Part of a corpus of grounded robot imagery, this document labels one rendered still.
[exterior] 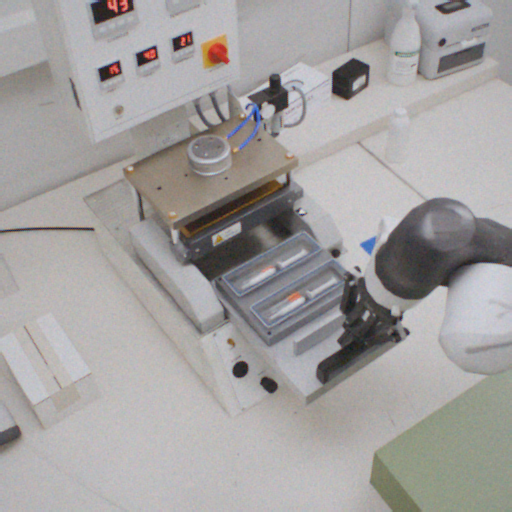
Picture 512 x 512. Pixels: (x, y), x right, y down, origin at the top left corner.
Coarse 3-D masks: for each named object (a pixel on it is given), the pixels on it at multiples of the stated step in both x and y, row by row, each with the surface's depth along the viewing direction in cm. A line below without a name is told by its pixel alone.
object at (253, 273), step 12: (288, 240) 134; (300, 240) 134; (312, 240) 134; (276, 252) 132; (288, 252) 132; (300, 252) 132; (312, 252) 132; (252, 264) 131; (264, 264) 131; (276, 264) 131; (288, 264) 130; (228, 276) 129; (240, 276) 129; (252, 276) 129; (264, 276) 129; (240, 288) 127
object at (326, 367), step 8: (376, 328) 119; (384, 328) 119; (352, 344) 118; (360, 344) 118; (336, 352) 117; (344, 352) 117; (352, 352) 117; (360, 352) 118; (328, 360) 116; (336, 360) 116; (344, 360) 116; (320, 368) 115; (328, 368) 115; (336, 368) 116; (320, 376) 116; (328, 376) 117
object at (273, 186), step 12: (276, 180) 137; (252, 192) 135; (264, 192) 135; (228, 204) 134; (240, 204) 133; (204, 216) 132; (216, 216) 132; (228, 216) 132; (180, 228) 132; (192, 228) 130; (204, 228) 130
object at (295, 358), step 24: (216, 288) 132; (336, 312) 122; (288, 336) 124; (312, 336) 120; (336, 336) 124; (288, 360) 121; (312, 360) 121; (360, 360) 120; (288, 384) 120; (312, 384) 118; (336, 384) 120
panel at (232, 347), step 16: (224, 336) 132; (240, 336) 134; (224, 352) 133; (240, 352) 135; (256, 352) 137; (224, 368) 134; (256, 368) 138; (240, 384) 137; (256, 384) 139; (240, 400) 138; (256, 400) 140
